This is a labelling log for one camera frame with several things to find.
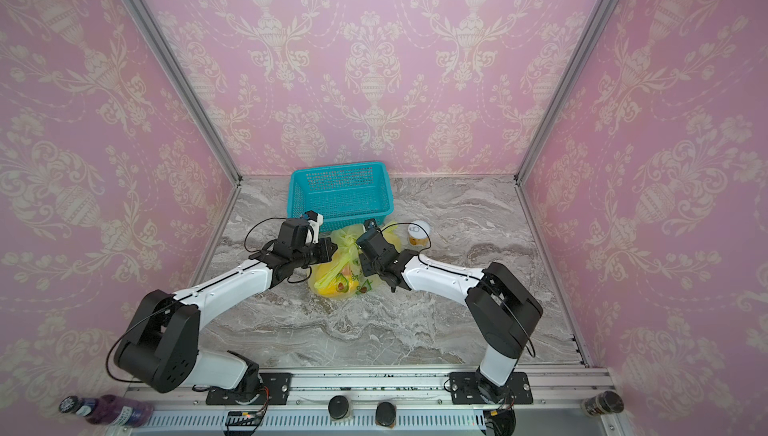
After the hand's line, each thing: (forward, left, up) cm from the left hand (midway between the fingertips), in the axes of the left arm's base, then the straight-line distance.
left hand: (339, 247), depth 88 cm
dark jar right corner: (-37, -62, +1) cm, 73 cm away
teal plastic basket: (+31, +5, -12) cm, 33 cm away
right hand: (-1, -9, -2) cm, 9 cm away
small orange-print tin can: (+8, -24, -5) cm, 26 cm away
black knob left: (-39, -5, -2) cm, 39 cm away
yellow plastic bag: (-7, -1, -5) cm, 8 cm away
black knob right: (-40, -15, 0) cm, 43 cm away
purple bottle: (-40, +44, -2) cm, 60 cm away
